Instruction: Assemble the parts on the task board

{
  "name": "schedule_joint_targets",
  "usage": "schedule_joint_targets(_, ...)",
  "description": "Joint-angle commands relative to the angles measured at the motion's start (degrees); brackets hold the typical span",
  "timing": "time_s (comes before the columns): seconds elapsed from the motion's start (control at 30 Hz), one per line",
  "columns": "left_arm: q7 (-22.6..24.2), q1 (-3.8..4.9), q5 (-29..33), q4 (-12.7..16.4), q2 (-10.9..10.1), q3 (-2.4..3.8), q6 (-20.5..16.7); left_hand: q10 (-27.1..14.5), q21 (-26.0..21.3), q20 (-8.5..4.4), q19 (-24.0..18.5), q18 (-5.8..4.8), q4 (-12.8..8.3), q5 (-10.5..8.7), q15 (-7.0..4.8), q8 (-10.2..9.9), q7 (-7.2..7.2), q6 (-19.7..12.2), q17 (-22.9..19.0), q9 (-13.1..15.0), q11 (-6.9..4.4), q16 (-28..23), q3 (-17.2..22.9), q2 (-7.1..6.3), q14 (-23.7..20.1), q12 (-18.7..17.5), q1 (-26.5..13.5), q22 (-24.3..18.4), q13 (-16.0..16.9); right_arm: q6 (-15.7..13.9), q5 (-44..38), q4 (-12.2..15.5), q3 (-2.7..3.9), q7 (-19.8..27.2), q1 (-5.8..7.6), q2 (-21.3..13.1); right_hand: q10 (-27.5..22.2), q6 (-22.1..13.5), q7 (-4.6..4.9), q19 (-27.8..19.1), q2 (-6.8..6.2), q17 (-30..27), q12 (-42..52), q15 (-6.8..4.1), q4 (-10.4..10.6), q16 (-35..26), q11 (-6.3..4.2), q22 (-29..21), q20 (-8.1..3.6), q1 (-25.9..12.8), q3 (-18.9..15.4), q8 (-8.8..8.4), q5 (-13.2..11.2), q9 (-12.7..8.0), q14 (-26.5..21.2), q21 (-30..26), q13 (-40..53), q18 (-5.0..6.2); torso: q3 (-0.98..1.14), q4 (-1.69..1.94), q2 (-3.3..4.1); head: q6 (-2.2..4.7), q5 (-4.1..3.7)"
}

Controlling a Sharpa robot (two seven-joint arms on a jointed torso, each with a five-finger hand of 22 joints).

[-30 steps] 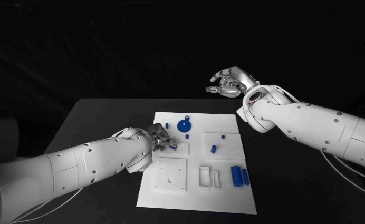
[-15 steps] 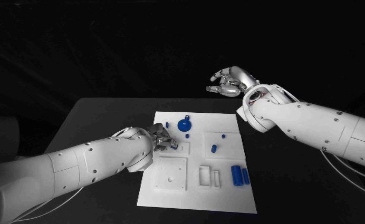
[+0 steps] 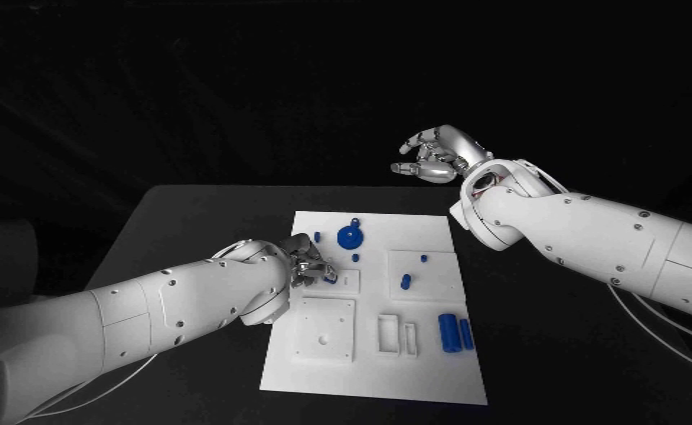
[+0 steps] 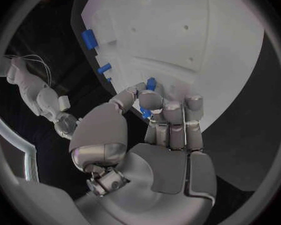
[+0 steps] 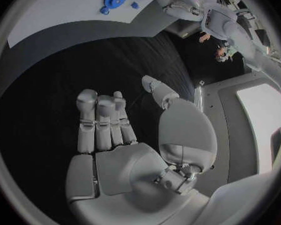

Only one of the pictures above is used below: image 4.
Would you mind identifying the white cable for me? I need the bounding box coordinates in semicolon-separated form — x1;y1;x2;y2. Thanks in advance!
3;54;53;86

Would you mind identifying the white task board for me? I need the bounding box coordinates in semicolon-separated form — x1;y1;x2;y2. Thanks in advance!
70;0;266;134

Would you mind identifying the blue peg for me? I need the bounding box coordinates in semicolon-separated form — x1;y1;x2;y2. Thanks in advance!
96;62;113;75

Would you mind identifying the blue cylinder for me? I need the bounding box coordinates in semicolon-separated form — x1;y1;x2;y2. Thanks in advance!
146;77;158;92

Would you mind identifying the blue block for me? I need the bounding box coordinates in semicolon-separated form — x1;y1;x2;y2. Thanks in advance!
79;29;100;51

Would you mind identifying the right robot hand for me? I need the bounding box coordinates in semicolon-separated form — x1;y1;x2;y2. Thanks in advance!
53;111;83;141

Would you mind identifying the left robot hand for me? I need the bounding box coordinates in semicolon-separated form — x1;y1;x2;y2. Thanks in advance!
68;81;218;225

